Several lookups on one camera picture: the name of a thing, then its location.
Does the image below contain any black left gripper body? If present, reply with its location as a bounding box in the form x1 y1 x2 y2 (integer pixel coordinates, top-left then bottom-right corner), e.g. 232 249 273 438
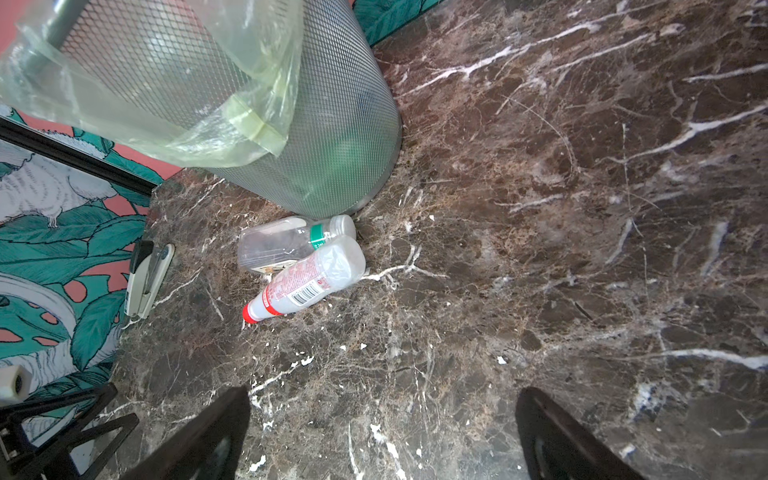
1 365 139 479

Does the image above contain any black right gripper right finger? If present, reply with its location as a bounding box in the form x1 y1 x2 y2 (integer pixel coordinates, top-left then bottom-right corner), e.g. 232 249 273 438
515 387 642 480

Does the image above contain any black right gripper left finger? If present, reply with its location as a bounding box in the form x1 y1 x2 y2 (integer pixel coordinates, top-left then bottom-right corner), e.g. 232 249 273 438
122 386 251 479

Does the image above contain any clear plastic bin liner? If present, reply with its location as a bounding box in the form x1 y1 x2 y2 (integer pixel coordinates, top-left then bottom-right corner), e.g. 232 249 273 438
1 1 304 168

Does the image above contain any grey mesh waste bin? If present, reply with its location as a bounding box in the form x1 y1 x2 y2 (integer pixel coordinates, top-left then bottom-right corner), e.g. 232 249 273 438
35 0 403 220

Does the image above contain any grey black stapler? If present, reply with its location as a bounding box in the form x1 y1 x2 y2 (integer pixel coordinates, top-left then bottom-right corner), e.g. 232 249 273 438
125 240 175 319

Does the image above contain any clear bottle green neck band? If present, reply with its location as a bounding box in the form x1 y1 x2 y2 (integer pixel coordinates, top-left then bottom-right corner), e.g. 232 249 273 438
237 215 356 274

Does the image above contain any red cap white bottle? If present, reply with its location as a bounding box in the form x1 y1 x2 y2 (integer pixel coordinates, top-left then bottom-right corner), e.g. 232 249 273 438
242 236 366 324

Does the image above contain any left black frame post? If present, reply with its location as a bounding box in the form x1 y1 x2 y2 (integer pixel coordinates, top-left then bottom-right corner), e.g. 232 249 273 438
1 117 155 196

